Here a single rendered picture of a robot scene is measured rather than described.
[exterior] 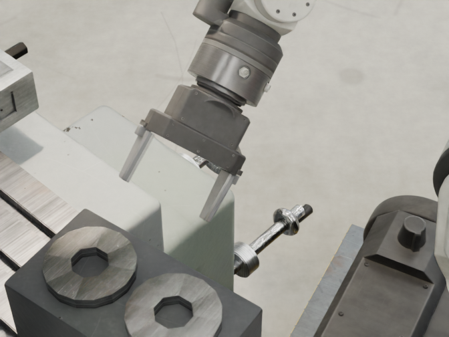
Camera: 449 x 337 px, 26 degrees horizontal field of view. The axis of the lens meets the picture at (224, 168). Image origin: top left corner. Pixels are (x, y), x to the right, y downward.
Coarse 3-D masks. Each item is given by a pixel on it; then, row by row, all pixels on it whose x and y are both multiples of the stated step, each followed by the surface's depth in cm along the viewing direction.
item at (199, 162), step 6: (240, 150) 170; (186, 156) 168; (198, 156) 171; (192, 162) 167; (198, 162) 170; (204, 162) 171; (210, 162) 177; (210, 168) 177; (216, 168) 176; (222, 168) 175
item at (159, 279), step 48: (96, 240) 94; (48, 288) 91; (96, 288) 90; (144, 288) 90; (192, 288) 90; (48, 336) 94; (96, 336) 88; (144, 336) 87; (192, 336) 87; (240, 336) 88
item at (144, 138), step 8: (136, 128) 108; (144, 128) 107; (144, 136) 106; (152, 136) 106; (136, 144) 107; (144, 144) 106; (136, 152) 106; (144, 152) 106; (128, 160) 107; (136, 160) 106; (128, 168) 106; (120, 176) 107; (128, 176) 106
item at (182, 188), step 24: (96, 120) 164; (120, 120) 164; (96, 144) 160; (120, 144) 160; (120, 168) 157; (144, 168) 157; (168, 168) 157; (192, 168) 157; (168, 192) 153; (192, 192) 153; (168, 216) 150; (192, 216) 150; (216, 216) 152; (168, 240) 147; (192, 240) 150; (216, 240) 156; (192, 264) 154; (216, 264) 160
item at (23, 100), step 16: (0, 64) 133; (16, 64) 133; (0, 80) 130; (16, 80) 131; (32, 80) 133; (0, 96) 130; (16, 96) 132; (32, 96) 134; (0, 112) 132; (16, 112) 134; (0, 128) 133
